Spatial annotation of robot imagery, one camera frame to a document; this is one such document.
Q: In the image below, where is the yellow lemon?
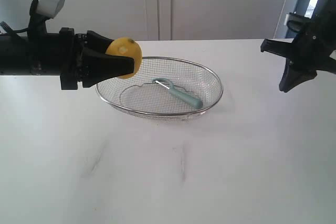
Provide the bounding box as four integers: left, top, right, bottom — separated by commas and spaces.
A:
105, 37, 142, 79

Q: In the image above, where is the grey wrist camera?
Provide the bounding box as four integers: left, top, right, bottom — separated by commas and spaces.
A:
29, 0, 65, 19
284, 13, 311, 33

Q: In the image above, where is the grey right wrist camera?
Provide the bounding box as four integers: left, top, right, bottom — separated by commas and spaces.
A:
284, 13, 311, 33

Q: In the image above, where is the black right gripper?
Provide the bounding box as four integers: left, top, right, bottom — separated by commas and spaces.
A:
260, 11, 335, 93

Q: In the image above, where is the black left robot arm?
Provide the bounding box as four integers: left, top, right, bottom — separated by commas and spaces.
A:
1, 22, 134, 90

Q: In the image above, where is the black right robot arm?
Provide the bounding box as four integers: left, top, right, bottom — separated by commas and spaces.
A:
260, 0, 335, 93

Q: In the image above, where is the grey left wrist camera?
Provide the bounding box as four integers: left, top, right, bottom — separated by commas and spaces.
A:
29, 0, 65, 19

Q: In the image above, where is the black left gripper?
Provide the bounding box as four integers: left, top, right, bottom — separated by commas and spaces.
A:
59, 27, 134, 90

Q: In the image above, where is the teal handled peeler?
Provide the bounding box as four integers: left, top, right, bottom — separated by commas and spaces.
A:
152, 78, 203, 109

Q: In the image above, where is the oval wire mesh basket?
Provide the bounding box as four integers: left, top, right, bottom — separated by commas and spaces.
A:
96, 56, 224, 120

